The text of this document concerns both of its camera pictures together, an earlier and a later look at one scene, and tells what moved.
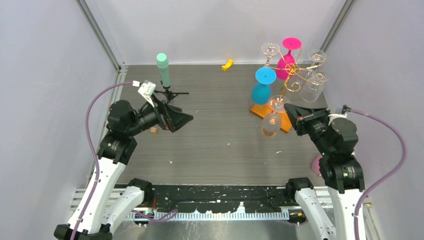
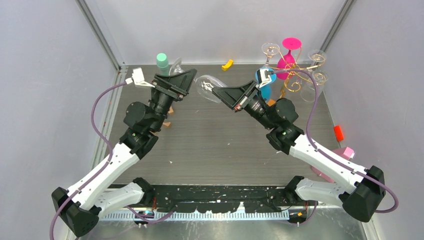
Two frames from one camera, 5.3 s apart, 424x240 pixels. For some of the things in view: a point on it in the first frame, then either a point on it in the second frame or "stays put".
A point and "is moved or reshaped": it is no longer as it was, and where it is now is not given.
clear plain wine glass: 271,122 is moved or reshaped
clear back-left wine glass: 270,49 stays put
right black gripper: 301,116 → 241,95
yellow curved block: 228,65 stays put
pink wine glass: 286,64 stays put
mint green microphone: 162,62 stays put
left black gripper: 169,117 → 180,82
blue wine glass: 261,91 stays put
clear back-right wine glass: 316,56 stays put
